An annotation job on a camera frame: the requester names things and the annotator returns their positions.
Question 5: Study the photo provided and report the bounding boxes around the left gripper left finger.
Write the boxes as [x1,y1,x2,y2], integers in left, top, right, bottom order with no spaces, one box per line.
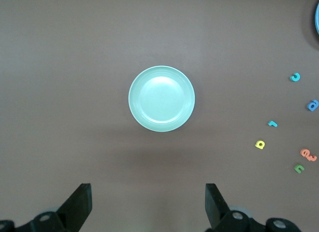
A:
[0,183,93,232]

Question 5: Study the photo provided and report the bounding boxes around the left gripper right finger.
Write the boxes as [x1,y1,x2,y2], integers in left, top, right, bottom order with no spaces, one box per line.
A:
[205,183,304,232]

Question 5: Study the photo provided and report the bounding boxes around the green round plate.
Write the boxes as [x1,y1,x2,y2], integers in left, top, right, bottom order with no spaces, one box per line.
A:
[128,65,196,132]

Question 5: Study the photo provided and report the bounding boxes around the blue round plate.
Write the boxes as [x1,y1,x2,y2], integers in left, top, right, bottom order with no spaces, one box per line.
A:
[314,0,319,35]

